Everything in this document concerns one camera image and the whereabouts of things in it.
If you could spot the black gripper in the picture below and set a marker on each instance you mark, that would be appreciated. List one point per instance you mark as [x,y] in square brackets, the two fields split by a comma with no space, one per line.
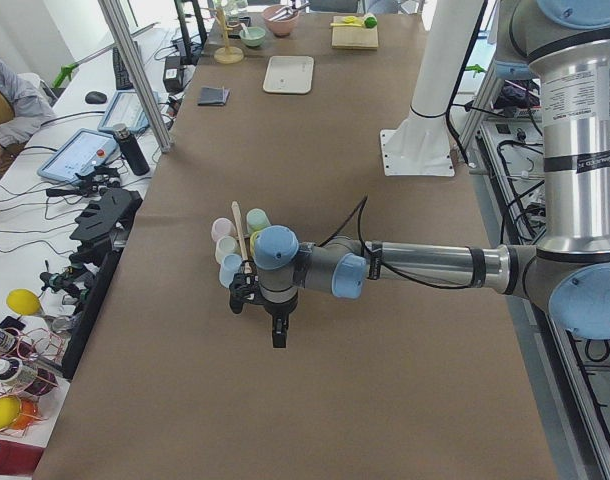
[279,312]

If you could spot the green plastic cup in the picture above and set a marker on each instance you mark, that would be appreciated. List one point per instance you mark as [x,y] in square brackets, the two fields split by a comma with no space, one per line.
[257,220]

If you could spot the cream rabbit tray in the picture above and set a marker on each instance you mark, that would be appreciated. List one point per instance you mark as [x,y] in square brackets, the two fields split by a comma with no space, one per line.
[289,75]

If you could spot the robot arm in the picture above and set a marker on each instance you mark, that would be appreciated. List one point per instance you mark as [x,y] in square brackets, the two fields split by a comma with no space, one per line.
[566,45]

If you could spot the blue plastic cup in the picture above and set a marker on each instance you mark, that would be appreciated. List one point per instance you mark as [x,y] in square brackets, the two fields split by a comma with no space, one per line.
[229,267]

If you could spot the yellow plastic cup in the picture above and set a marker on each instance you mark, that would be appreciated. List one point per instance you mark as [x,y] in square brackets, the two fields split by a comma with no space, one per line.
[252,239]

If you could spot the cream plastic cup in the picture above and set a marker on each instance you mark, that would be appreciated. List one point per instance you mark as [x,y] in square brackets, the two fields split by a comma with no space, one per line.
[225,245]

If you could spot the pink plastic cup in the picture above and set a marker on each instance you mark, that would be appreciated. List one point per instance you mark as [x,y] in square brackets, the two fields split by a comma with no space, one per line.
[222,227]

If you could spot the black tool stand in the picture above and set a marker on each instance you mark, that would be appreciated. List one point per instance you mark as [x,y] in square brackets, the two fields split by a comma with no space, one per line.
[102,229]

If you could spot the black water bottle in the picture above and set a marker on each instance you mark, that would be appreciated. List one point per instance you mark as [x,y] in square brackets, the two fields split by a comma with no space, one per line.
[130,149]

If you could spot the grey folded cloth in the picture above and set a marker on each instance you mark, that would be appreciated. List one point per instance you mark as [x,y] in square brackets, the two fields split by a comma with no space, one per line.
[213,96]

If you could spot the yellow lemon upper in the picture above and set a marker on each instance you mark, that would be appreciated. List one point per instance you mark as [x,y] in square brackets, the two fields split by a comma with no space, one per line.
[23,302]

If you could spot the yellow lemon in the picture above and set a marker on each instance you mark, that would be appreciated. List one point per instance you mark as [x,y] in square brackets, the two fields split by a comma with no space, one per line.
[10,409]
[23,302]

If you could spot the blue cased tablet near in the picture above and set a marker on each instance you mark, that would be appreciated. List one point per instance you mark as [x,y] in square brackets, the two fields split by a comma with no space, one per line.
[84,151]

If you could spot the blue cased tablet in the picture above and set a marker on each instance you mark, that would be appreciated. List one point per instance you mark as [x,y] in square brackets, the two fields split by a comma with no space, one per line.
[124,108]
[84,151]

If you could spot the blue cased tablet far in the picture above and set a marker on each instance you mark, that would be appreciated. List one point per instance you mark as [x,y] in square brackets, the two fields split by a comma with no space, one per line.
[124,108]

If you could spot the wooden mug tree stand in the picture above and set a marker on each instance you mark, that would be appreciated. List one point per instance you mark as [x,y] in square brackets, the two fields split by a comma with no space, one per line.
[227,54]

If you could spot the black power adapter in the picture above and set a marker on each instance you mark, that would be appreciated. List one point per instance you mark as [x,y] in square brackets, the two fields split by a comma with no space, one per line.
[176,74]

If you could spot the black keyboard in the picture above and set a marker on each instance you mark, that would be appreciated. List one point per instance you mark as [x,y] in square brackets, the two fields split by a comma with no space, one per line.
[121,74]

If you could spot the green bowl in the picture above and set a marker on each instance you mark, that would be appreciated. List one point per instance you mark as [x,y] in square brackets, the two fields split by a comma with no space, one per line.
[252,36]

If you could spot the yellow lemon lower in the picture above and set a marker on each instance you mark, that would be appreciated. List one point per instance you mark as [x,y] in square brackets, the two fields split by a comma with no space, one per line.
[10,409]

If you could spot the black computer mouse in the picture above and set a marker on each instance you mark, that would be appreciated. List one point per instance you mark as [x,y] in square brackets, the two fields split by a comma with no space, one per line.
[95,98]

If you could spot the wooden cutting board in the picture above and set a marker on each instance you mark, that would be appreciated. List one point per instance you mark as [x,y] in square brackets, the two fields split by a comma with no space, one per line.
[348,32]

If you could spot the pink bowl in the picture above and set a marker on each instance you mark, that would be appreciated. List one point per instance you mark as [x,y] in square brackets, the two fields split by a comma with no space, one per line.
[280,20]

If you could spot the green lime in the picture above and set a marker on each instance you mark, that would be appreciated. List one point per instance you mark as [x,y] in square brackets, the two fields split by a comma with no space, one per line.
[370,22]

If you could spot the seated person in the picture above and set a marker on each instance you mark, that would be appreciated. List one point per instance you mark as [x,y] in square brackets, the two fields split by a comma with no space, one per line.
[23,111]

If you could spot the white wire cup rack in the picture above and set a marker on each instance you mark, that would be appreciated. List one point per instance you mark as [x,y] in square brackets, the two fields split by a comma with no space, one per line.
[239,230]

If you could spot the white camera pole mount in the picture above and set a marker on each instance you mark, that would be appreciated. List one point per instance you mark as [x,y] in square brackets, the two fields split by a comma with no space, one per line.
[420,145]

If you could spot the copper wire basket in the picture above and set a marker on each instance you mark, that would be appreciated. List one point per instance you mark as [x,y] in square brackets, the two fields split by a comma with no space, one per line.
[29,370]

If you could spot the aluminium frame post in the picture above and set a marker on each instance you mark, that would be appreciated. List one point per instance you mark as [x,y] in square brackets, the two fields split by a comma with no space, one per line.
[118,26]

